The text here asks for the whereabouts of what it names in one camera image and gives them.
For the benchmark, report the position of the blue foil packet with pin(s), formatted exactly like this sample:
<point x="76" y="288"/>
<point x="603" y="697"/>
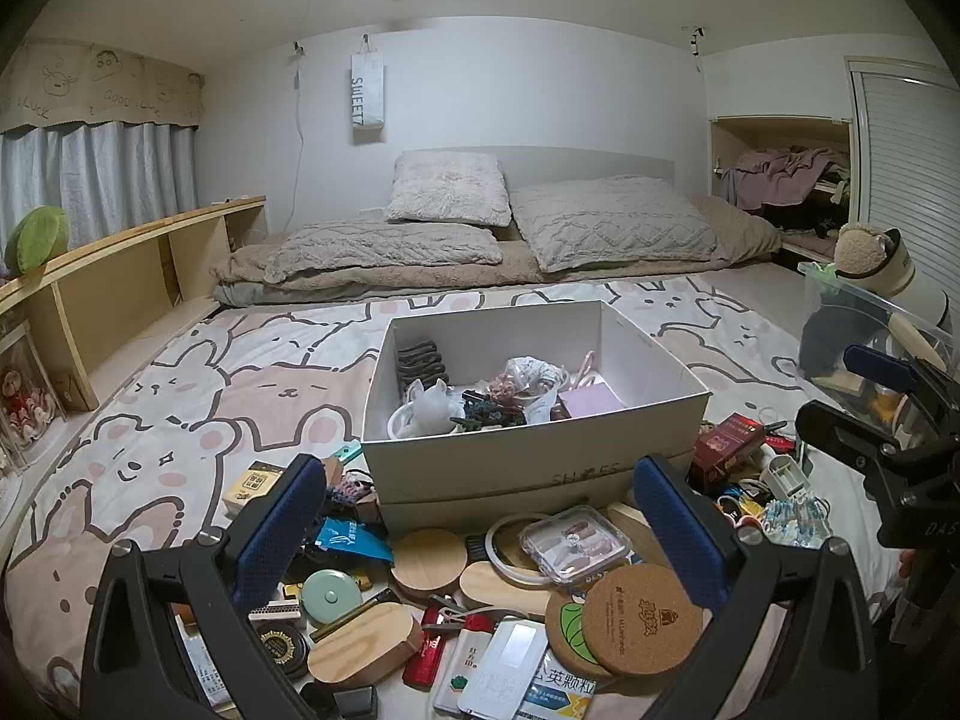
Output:
<point x="352" y="538"/>

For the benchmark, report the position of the small wall mounted device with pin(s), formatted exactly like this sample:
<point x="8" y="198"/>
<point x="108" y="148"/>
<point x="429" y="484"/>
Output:
<point x="697" y="36"/>

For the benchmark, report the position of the bear printed bed sheet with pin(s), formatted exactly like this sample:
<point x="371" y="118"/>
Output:
<point x="187" y="405"/>

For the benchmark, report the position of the fluffy beige pillow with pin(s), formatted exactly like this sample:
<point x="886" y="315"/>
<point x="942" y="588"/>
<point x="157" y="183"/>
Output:
<point x="446" y="187"/>

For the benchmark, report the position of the clear box of fake nails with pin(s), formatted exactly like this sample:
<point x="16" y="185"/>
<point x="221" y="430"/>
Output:
<point x="574" y="544"/>

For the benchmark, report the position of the clear doll display box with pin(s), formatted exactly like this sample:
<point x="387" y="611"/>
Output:
<point x="19" y="397"/>

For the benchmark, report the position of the white hanging paper bag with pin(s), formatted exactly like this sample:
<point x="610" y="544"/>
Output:
<point x="367" y="94"/>

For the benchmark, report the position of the beige blanket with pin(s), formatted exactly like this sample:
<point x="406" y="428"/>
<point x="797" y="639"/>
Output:
<point x="510" y="266"/>

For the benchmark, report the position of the teal small case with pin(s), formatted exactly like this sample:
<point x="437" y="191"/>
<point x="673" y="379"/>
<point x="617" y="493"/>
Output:
<point x="349" y="452"/>

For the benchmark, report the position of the small yellow box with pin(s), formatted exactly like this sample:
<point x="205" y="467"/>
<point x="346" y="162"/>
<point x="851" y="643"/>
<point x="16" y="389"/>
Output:
<point x="255" y="487"/>

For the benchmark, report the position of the blue patterned mask pack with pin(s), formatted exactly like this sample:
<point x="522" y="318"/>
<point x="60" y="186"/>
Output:
<point x="795" y="523"/>

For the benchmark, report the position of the round wooden lid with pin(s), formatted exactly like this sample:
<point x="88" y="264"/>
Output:
<point x="429" y="566"/>

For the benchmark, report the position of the beige printed valance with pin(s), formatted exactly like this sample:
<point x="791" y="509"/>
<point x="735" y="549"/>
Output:
<point x="97" y="90"/>

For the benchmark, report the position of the red lighter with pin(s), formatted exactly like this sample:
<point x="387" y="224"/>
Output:
<point x="426" y="664"/>

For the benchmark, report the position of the pile of purple clothes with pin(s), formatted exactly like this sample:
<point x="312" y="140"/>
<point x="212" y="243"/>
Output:
<point x="787" y="176"/>

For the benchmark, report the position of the clear crumpled plastic bag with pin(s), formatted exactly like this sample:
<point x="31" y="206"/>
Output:
<point x="532" y="379"/>

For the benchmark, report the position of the mint round tape measure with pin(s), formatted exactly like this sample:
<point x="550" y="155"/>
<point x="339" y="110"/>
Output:
<point x="334" y="594"/>

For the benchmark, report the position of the clear plastic storage bin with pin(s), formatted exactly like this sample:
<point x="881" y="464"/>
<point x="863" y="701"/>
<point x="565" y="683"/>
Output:
<point x="900" y="315"/>

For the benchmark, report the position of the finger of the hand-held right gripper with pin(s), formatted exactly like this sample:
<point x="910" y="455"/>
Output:
<point x="877" y="366"/>
<point x="844" y="435"/>

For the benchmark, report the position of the pink notebook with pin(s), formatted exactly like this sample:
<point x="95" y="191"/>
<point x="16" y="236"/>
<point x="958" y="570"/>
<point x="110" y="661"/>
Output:
<point x="589" y="397"/>

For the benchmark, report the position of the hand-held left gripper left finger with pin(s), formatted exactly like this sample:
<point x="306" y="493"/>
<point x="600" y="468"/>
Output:
<point x="289" y="517"/>

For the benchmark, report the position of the grey hair clip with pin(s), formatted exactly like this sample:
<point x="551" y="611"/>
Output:
<point x="450" y="607"/>

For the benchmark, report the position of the white plastic bag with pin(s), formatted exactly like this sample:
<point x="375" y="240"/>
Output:
<point x="424" y="409"/>

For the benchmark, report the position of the blue white medicine box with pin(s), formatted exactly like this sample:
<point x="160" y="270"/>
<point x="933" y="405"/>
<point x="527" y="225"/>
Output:
<point x="559" y="690"/>

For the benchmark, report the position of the white cardboard box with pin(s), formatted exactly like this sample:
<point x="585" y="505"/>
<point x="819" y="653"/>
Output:
<point x="525" y="465"/>

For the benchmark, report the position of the white charger adapter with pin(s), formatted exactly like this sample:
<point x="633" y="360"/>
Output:
<point x="784" y="476"/>

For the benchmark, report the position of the grey headboard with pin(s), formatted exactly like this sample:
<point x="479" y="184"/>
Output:
<point x="570" y="165"/>

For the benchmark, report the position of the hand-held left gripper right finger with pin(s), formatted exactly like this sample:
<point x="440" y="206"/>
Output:
<point x="671" y="521"/>

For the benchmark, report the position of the wooden bedside shelf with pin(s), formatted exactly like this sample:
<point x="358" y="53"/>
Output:
<point x="112" y="277"/>

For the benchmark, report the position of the thick oval wooden box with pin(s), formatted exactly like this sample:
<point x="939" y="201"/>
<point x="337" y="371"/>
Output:
<point x="367" y="645"/>

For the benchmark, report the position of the flat oval wooden lid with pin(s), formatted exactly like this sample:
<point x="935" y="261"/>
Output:
<point x="502" y="591"/>

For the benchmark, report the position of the black round tin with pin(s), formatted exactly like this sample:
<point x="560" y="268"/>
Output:
<point x="281" y="646"/>

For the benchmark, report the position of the plush toy in cup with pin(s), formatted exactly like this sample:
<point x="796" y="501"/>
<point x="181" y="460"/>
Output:
<point x="915" y="277"/>

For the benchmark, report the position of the red cigarette box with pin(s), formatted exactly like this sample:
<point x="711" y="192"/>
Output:
<point x="727" y="444"/>

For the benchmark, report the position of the white rectangular tin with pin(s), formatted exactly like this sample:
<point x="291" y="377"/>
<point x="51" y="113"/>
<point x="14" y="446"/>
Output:
<point x="502" y="667"/>

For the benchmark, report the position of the wooden wall niche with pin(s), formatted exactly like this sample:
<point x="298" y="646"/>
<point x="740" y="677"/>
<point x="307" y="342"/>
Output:
<point x="780" y="131"/>

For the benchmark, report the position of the dark cloth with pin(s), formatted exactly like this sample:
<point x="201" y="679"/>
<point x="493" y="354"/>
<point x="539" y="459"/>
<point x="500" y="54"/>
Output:
<point x="832" y="337"/>

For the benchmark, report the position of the green frog cork coaster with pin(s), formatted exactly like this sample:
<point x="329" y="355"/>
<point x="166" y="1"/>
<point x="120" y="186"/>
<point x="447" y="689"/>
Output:
<point x="570" y="634"/>

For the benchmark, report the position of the green plush toy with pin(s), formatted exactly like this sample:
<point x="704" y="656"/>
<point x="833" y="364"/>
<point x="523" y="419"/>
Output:
<point x="34" y="240"/>

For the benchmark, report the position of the bunch of colourful keyrings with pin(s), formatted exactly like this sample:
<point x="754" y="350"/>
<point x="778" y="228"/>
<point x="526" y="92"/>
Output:
<point x="739" y="504"/>

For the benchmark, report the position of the textured grey pillow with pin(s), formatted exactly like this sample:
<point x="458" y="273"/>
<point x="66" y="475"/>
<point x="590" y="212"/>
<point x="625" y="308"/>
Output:
<point x="607" y="221"/>

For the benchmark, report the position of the gold tube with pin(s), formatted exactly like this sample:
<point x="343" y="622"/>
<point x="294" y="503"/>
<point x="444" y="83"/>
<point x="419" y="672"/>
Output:
<point x="352" y="613"/>

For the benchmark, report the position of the plain brown cork coaster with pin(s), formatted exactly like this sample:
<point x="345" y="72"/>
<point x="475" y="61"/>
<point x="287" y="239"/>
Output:
<point x="645" y="619"/>

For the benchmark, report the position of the white case with plant print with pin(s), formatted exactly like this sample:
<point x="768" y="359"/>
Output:
<point x="456" y="671"/>

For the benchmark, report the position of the grey folded duvet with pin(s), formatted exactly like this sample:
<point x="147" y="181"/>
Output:
<point x="375" y="251"/>

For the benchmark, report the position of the black wavy hair claw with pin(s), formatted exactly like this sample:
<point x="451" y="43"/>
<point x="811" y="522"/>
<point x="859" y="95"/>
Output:
<point x="424" y="364"/>

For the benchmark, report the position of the pale blue curtain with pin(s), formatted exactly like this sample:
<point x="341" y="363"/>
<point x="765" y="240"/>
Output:
<point x="97" y="172"/>

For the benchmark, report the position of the white louvered door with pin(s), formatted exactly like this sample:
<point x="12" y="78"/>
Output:
<point x="907" y="157"/>

